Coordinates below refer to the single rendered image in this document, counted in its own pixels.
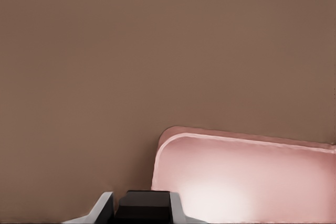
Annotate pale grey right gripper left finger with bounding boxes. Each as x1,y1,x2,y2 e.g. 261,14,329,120
61,191,116,224

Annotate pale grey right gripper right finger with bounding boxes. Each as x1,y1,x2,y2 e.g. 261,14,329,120
169,191,211,224

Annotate pink storage box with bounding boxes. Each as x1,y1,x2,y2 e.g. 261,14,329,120
150,126,336,224

